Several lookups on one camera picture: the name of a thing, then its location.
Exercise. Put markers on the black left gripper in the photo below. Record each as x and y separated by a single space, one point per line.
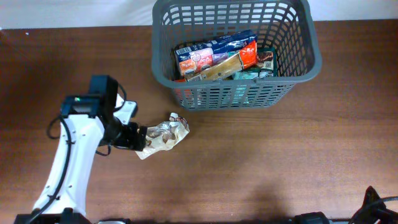
138 137

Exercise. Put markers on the beige brown snack bag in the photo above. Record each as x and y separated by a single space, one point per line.
164 136

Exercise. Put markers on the Kleenex tissue multipack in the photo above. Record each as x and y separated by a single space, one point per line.
227 42

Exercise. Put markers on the orange spaghetti packet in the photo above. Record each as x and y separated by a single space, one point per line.
206 64

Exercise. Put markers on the green snack bag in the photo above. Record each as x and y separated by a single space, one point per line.
266 64

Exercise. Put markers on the mint green wipes pack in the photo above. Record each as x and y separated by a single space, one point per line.
245 75

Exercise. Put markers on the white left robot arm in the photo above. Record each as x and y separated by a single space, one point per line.
98 118

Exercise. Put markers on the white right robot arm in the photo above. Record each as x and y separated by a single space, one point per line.
374 209

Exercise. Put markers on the grey plastic laundry basket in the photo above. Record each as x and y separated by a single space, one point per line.
286 26

